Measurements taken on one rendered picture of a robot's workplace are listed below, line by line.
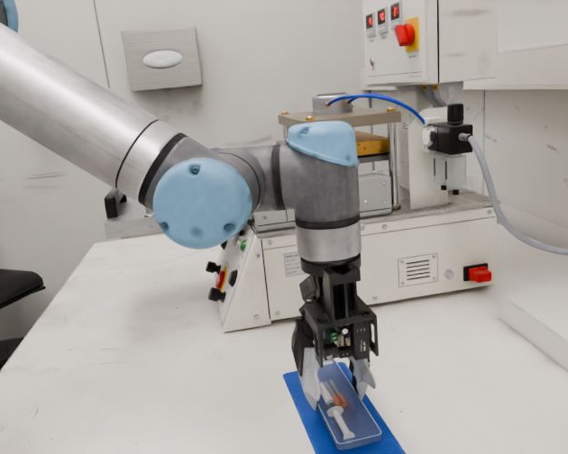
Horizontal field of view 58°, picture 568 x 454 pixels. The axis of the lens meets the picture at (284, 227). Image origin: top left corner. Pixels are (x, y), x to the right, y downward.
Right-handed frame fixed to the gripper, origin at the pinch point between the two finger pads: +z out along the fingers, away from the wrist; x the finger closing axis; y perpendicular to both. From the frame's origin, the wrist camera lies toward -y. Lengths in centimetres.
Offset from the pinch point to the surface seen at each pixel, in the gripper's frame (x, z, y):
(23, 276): -85, 30, -167
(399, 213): 22.1, -15.1, -26.8
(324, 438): -3.2, 2.7, 4.8
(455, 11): 33, -49, -27
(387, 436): 4.2, 2.6, 7.1
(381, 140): 22.0, -27.7, -33.6
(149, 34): -19, -63, -178
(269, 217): -1.6, -17.5, -28.5
